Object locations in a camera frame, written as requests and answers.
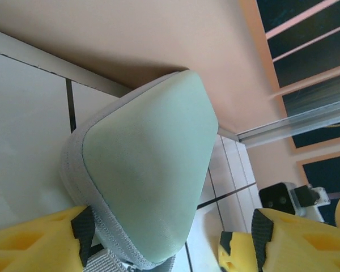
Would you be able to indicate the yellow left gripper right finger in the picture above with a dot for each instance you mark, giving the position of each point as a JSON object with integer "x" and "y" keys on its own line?
{"x": 306, "y": 246}

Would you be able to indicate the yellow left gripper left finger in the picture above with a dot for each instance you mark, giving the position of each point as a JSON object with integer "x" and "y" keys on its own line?
{"x": 31, "y": 246}

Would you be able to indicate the aluminium frame post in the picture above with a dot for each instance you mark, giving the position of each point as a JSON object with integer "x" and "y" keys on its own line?
{"x": 300, "y": 124}

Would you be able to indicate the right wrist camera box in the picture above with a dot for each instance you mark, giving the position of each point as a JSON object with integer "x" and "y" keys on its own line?
{"x": 283, "y": 201}

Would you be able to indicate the mint green pencil case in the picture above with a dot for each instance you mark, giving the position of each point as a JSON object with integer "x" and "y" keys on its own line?
{"x": 147, "y": 156}

